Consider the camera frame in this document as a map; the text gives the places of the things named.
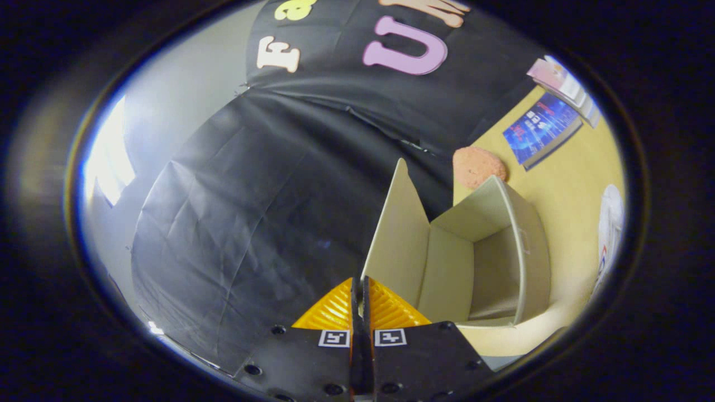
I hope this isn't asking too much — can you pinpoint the blue cover book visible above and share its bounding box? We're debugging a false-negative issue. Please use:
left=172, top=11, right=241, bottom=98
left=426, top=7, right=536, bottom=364
left=502, top=93, right=583, bottom=171

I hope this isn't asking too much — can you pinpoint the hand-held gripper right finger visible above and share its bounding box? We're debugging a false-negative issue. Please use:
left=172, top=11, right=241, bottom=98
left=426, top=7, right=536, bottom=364
left=361, top=277, right=496, bottom=402

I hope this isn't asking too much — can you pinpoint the beige storage box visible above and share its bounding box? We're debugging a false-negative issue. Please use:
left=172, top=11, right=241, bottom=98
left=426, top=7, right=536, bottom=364
left=360, top=158, right=552, bottom=328

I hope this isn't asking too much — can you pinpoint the white book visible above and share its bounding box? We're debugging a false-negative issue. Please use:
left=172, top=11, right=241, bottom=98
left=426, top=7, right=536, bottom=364
left=545, top=63, right=588, bottom=109

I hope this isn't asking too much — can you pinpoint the black backdrop cloth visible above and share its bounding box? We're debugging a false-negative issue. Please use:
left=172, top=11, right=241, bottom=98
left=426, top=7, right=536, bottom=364
left=130, top=0, right=551, bottom=376

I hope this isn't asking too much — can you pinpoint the white mesh shoe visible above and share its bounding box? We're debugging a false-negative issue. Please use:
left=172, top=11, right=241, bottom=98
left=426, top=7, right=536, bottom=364
left=591, top=184, right=625, bottom=296

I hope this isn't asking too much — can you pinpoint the grey-blue book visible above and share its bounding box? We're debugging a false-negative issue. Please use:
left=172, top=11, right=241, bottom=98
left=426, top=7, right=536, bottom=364
left=578, top=96, right=602, bottom=129

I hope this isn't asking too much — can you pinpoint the pink cover book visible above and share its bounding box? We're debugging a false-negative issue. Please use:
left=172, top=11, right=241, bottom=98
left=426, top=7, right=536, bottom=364
left=527, top=56, right=566, bottom=90

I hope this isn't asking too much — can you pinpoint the orange round sponge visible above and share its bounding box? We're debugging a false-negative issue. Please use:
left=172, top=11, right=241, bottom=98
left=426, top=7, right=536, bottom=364
left=452, top=146, right=508, bottom=190

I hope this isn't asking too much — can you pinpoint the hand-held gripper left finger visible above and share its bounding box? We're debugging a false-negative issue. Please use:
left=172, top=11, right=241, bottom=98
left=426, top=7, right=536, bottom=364
left=233, top=277, right=361, bottom=402

